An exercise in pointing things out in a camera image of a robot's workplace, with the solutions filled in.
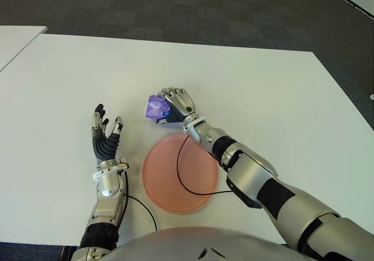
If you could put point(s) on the purple tissue paper pack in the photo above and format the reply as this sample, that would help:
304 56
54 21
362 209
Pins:
156 107

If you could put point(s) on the white side table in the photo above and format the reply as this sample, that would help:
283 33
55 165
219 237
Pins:
16 40

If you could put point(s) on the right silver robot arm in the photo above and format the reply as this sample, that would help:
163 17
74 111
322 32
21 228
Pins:
263 182

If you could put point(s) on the silver robot torso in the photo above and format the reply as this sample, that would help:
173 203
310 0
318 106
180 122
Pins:
198 245

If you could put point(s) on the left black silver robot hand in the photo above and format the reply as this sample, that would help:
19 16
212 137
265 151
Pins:
103 144

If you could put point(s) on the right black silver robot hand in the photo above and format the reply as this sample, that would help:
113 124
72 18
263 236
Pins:
182 103

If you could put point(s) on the pink round plate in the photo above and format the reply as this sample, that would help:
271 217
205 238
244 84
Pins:
175 182

